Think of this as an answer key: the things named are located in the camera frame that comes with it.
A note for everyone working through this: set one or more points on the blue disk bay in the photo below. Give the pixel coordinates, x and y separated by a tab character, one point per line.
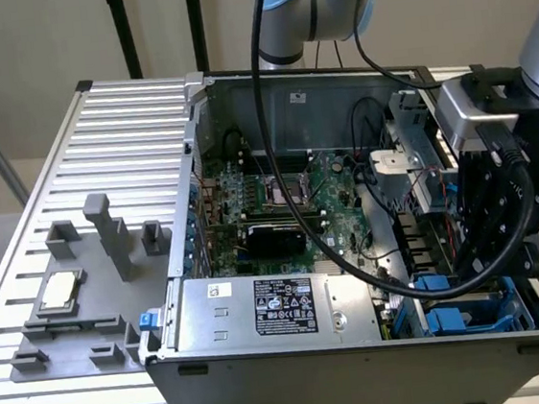
451	320

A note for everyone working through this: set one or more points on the CPU socket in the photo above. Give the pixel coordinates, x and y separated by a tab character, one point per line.
283	190

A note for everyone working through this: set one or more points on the silver power supply unit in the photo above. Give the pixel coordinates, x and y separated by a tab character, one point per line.
242	311

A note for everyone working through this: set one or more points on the green motherboard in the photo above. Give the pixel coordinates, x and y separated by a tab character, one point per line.
339	223

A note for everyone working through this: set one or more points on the grey parts rack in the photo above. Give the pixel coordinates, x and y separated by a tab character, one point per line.
90	288

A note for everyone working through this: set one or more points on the black heat sink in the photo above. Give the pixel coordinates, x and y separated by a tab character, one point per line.
420	239

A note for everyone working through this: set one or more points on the open black PC case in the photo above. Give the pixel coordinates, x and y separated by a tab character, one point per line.
365	375

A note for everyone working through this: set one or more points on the silver drive cage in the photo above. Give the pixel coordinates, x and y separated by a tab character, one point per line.
405	163

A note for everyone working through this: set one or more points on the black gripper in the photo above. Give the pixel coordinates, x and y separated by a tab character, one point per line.
497	216

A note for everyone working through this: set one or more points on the blue case latch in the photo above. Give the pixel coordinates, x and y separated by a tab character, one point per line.
149	321

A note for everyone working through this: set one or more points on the black graphics card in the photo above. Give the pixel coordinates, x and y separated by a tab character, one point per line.
276	240

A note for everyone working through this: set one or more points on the black stand pole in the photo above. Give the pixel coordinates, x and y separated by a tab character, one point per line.
196	21
122	29

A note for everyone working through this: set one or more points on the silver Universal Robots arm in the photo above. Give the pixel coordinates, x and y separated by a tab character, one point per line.
335	2

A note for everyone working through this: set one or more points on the silver CPU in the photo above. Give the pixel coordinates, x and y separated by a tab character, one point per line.
59	291

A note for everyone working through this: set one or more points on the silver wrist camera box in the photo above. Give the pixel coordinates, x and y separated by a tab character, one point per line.
463	114

